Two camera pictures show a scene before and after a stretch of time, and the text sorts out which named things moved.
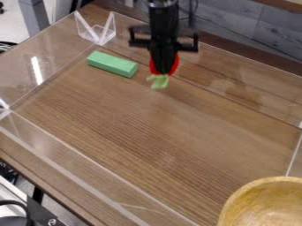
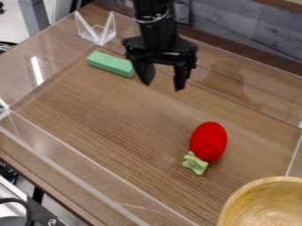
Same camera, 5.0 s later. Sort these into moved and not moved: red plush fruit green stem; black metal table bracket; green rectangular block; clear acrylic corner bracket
Moved: red plush fruit green stem
Not moved: clear acrylic corner bracket; black metal table bracket; green rectangular block
